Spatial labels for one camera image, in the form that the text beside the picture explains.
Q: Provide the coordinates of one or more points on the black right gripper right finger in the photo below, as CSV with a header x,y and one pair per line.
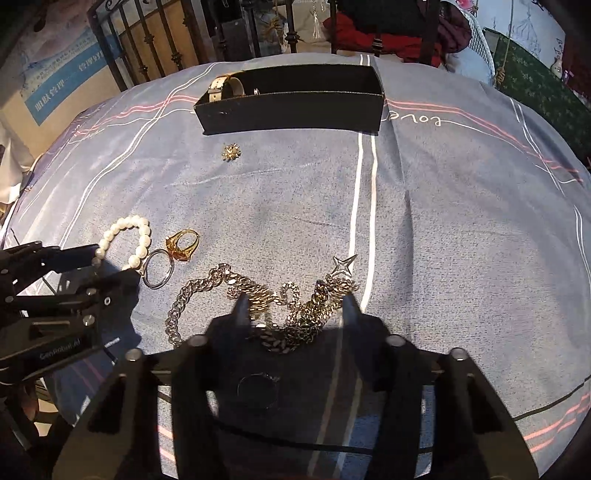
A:
x,y
475,437

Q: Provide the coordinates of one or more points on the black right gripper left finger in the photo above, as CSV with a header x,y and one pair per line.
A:
x,y
117,436

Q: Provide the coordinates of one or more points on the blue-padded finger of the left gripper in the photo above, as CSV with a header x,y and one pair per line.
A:
x,y
23,265

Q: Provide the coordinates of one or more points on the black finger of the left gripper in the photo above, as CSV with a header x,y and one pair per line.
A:
x,y
103,292

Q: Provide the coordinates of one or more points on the silver plain ring hoop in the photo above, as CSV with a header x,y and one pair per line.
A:
x,y
157,269

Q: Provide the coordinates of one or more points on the gold starburst brooch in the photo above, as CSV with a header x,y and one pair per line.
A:
x,y
230,152

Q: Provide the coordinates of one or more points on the black rectangular jewelry box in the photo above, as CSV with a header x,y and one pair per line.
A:
x,y
310,96

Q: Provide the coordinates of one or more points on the blue striped bed sheet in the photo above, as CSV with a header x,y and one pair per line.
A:
x,y
464,222

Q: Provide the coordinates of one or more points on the green patterned cloth table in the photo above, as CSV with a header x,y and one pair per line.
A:
x,y
533,84

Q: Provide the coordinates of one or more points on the light blue pillow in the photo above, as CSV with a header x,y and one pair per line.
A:
x,y
470,64

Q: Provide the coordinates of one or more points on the red cloth on swing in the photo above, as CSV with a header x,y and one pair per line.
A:
x,y
453,35

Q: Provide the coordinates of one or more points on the beige strap wristwatch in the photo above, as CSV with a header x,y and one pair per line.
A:
x,y
225,87

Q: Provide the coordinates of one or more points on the black iron bed frame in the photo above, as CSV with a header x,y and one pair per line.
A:
x,y
145,40

